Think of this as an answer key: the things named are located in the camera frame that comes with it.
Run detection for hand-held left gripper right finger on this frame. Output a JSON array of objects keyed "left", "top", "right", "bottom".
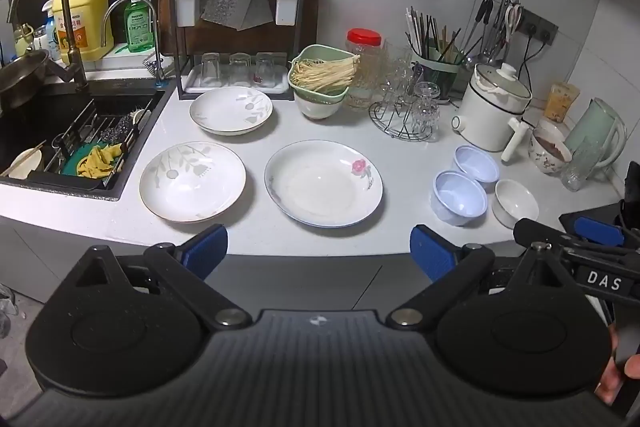
[{"left": 387, "top": 224, "right": 569, "bottom": 332}]

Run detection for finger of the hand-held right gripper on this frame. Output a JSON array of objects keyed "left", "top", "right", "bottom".
[
  {"left": 572, "top": 216, "right": 627, "bottom": 249},
  {"left": 513, "top": 218, "right": 581, "bottom": 253}
]

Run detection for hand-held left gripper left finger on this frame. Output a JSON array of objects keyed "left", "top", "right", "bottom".
[{"left": 74, "top": 224, "right": 253, "bottom": 332}]

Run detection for light blue plastic bowl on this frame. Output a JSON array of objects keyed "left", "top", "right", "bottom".
[
  {"left": 451, "top": 145, "right": 501, "bottom": 184},
  {"left": 430, "top": 170, "right": 488, "bottom": 227}
]

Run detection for person's right hand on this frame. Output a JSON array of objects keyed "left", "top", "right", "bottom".
[{"left": 595, "top": 353, "right": 640, "bottom": 405}]

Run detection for plain white bowl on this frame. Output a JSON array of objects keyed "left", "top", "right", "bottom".
[{"left": 491, "top": 179, "right": 540, "bottom": 229}]

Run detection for ribbed glass mug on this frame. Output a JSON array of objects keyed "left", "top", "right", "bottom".
[{"left": 560, "top": 142, "right": 598, "bottom": 192}]

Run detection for large grey leaf plate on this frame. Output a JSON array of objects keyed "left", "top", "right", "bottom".
[{"left": 139, "top": 142, "right": 247, "bottom": 224}]

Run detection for floral bowl with brown contents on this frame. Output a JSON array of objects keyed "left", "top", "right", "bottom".
[{"left": 528, "top": 119, "right": 573, "bottom": 175}]

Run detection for pale green kettle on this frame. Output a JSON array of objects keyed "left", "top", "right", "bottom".
[{"left": 565, "top": 98, "right": 627, "bottom": 170}]

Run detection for grey base cabinet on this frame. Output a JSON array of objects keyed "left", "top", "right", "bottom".
[{"left": 0, "top": 214, "right": 551, "bottom": 313}]

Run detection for white electric pot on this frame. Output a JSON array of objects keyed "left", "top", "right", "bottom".
[{"left": 451, "top": 63, "right": 533, "bottom": 162}]

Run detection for pink flower plate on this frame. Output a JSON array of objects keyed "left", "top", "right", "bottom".
[{"left": 264, "top": 139, "right": 384, "bottom": 229}]

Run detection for orange snack packet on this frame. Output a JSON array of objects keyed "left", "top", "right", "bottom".
[{"left": 542, "top": 82, "right": 581, "bottom": 124}]

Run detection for small grey leaf plate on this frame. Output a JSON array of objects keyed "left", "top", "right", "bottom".
[{"left": 189, "top": 87, "right": 274, "bottom": 136}]

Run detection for yellow cloth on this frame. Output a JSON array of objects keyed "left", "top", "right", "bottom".
[{"left": 75, "top": 143, "right": 126, "bottom": 180}]

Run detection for short patterned glass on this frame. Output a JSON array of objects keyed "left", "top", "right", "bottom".
[{"left": 411, "top": 82, "right": 442, "bottom": 142}]

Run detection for glass pot lid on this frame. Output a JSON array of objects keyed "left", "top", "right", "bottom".
[{"left": 472, "top": 63, "right": 533, "bottom": 108}]

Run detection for steel wool scrubber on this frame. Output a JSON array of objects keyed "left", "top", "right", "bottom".
[{"left": 100, "top": 114, "right": 136, "bottom": 142}]

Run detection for white drip tray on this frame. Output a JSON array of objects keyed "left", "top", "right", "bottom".
[{"left": 181, "top": 66, "right": 296, "bottom": 94}]

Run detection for clear smooth glass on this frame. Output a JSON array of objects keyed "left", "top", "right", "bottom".
[{"left": 382, "top": 64, "right": 413, "bottom": 108}]

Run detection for black kitchen sink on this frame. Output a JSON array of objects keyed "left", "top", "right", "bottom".
[{"left": 0, "top": 77, "right": 178, "bottom": 202}]

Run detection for tall textured glass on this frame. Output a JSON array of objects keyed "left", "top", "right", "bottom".
[
  {"left": 382, "top": 42, "right": 413, "bottom": 80},
  {"left": 347, "top": 54, "right": 387, "bottom": 111}
]

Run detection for glass with purple base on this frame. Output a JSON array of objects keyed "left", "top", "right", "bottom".
[{"left": 407, "top": 62, "right": 431, "bottom": 98}]

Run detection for sink drain rack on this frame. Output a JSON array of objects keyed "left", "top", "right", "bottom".
[{"left": 30, "top": 99, "right": 153, "bottom": 188}]

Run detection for small drinking glass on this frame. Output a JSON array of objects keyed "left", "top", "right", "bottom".
[
  {"left": 255, "top": 52, "right": 277, "bottom": 85},
  {"left": 229, "top": 52, "right": 252, "bottom": 84},
  {"left": 201, "top": 52, "right": 222, "bottom": 82}
]

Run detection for white bowl in sink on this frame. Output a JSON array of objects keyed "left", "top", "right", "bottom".
[{"left": 4, "top": 147, "right": 46, "bottom": 180}]

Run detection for hanging metal ladles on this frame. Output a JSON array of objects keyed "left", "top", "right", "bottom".
[{"left": 462, "top": 0, "right": 526, "bottom": 68}]

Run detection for chrome faucet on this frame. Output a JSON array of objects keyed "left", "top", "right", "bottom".
[{"left": 101, "top": 0, "right": 165, "bottom": 88}]

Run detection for pale dried noodles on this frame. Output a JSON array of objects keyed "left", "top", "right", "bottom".
[{"left": 290, "top": 54, "right": 361, "bottom": 92}]

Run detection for bundle of chopsticks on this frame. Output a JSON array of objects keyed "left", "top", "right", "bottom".
[{"left": 405, "top": 6, "right": 463, "bottom": 62}]

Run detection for red lid glass jar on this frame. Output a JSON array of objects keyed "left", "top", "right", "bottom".
[{"left": 346, "top": 28, "right": 383, "bottom": 108}]

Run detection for green colander basket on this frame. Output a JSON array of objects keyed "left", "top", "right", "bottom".
[{"left": 288, "top": 44, "right": 362, "bottom": 104}]

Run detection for green soap bottle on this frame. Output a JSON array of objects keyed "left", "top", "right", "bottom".
[{"left": 124, "top": 0, "right": 157, "bottom": 54}]

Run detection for dark tall faucet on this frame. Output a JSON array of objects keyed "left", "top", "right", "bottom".
[{"left": 7, "top": 0, "right": 90, "bottom": 90}]

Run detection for plain steel knife blade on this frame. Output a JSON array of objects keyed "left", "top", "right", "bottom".
[{"left": 235, "top": 0, "right": 276, "bottom": 32}]

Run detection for white utensil cup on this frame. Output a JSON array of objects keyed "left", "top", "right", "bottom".
[
  {"left": 174, "top": 0, "right": 197, "bottom": 28},
  {"left": 275, "top": 0, "right": 299, "bottom": 28}
]

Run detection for steel pot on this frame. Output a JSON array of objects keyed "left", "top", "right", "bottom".
[{"left": 0, "top": 49, "right": 66, "bottom": 110}]

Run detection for white blue bottle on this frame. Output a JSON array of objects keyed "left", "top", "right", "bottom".
[{"left": 32, "top": 0, "right": 63, "bottom": 62}]

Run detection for brown cutting board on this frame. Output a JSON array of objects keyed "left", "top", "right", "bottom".
[{"left": 158, "top": 0, "right": 322, "bottom": 58}]

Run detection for yellow detergent bottle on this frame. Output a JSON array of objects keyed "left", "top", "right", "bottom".
[{"left": 52, "top": 0, "right": 110, "bottom": 62}]

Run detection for wire glass rack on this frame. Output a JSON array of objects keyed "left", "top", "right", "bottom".
[{"left": 369, "top": 99, "right": 437, "bottom": 141}]

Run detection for dark wall socket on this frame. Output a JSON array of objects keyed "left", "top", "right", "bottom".
[{"left": 515, "top": 9, "right": 559, "bottom": 46}]

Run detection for white handled scissors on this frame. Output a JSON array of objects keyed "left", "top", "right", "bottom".
[{"left": 502, "top": 2, "right": 525, "bottom": 45}]

